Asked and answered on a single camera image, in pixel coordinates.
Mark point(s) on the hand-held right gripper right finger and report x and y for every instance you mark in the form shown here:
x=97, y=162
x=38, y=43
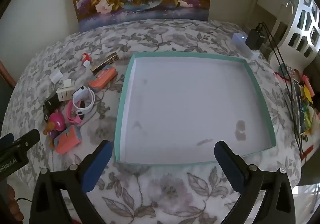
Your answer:
x=228, y=164

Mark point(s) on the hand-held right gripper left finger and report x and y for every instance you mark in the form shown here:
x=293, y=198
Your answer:
x=98, y=164

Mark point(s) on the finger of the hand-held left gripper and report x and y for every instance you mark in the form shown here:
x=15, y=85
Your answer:
x=27, y=140
x=6, y=140

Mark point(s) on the pink dog figure toy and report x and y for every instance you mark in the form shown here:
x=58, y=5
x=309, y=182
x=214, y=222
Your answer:
x=57, y=124

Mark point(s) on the orange toy carrot knife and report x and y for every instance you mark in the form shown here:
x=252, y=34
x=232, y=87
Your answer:
x=102, y=78
x=67, y=140

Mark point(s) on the black charger block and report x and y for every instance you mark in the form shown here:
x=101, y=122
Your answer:
x=53, y=102

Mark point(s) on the pink smartwatch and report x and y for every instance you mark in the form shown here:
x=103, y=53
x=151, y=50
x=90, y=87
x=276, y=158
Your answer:
x=72, y=119

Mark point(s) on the white smartwatch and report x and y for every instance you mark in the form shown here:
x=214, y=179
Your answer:
x=85, y=106

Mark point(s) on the white hair clip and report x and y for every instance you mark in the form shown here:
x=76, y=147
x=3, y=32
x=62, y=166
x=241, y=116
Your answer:
x=65, y=91

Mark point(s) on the white charger plug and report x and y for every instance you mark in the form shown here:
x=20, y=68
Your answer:
x=56, y=75

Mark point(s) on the shallow teal cardboard box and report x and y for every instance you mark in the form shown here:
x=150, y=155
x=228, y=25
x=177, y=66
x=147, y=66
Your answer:
x=187, y=101

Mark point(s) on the red glue bottle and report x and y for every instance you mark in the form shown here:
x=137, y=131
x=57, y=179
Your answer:
x=86, y=59

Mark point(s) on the gold patterned metal bar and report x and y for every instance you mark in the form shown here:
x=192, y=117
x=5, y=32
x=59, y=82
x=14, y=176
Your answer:
x=106, y=63

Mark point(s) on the person's left hand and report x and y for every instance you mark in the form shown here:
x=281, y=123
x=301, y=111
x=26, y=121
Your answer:
x=14, y=202

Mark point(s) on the grey floral blanket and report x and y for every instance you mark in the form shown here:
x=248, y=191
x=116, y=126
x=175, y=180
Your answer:
x=160, y=194

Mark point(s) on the red toy strip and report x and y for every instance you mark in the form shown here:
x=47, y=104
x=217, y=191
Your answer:
x=307, y=152

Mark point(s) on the smartphone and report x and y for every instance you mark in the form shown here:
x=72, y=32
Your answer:
x=298, y=106

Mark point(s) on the colourful cylinder toy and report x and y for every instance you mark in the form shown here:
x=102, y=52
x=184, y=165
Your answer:
x=286, y=71

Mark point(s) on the white power strip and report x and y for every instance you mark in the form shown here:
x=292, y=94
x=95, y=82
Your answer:
x=240, y=44

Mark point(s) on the black power adapter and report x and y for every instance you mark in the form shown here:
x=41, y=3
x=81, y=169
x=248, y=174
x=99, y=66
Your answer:
x=254, y=38

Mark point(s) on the white lattice panel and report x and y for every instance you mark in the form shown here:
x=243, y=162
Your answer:
x=306, y=21

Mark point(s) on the white cabinet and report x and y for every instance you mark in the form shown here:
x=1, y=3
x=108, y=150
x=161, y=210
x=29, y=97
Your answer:
x=272, y=1

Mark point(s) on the brown wooden rail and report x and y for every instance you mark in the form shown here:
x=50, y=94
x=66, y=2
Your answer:
x=7, y=74

